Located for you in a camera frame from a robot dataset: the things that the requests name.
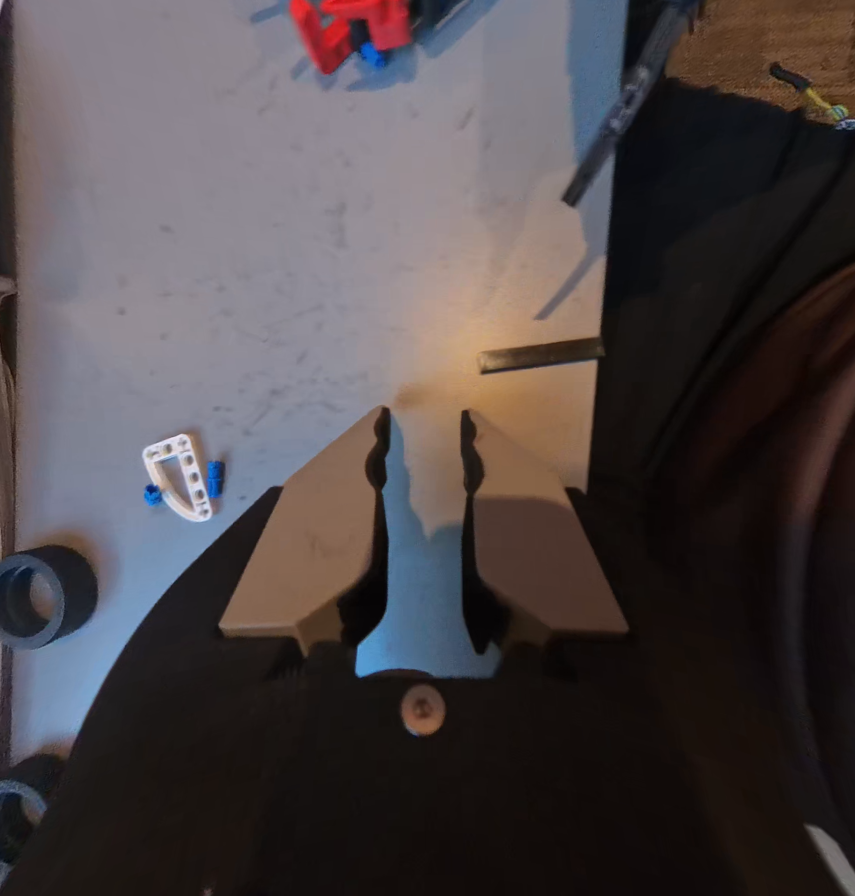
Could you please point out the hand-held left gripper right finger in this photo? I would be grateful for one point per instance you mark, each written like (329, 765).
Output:
(539, 553)

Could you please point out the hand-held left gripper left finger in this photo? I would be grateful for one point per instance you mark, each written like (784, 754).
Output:
(308, 553)

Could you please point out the long black brick beam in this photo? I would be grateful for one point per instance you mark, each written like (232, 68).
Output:
(630, 98)

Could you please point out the grey desk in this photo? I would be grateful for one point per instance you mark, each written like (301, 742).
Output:
(259, 245)

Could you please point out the blue brick pin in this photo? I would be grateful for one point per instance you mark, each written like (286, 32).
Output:
(216, 478)
(153, 495)

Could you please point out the person's dark trousers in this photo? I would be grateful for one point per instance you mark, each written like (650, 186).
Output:
(714, 280)

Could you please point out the toy brick race car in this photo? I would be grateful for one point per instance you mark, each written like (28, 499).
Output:
(350, 28)

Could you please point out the white brick frame piece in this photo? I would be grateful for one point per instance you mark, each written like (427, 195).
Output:
(193, 476)

